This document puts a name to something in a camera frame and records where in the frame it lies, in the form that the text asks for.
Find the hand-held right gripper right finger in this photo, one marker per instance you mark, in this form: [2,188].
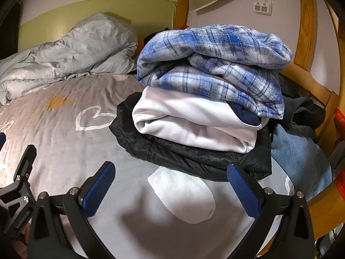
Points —
[242,191]

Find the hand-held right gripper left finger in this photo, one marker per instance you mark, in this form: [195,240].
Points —
[99,188]

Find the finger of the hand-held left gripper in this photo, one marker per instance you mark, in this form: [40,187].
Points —
[2,141]
[27,162]

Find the blue plaid shirt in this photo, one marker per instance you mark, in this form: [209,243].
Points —
[215,59]

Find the person's left hand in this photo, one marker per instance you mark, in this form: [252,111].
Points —
[20,249]

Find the blue jeans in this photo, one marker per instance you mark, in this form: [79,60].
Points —
[299,156]

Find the black puffer jacket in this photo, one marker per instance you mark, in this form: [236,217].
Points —
[167,153]

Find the white folded garment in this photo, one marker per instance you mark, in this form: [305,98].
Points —
[188,118]

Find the dark grey garment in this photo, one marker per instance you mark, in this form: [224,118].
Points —
[304,108]

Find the grey duvet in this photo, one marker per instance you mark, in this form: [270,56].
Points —
[70,51]

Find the red cloth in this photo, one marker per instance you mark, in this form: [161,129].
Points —
[339,118]

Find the yellow cloth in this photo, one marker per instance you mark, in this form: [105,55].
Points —
[140,45]

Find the white wall socket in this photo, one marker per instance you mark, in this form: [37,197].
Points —
[262,6]

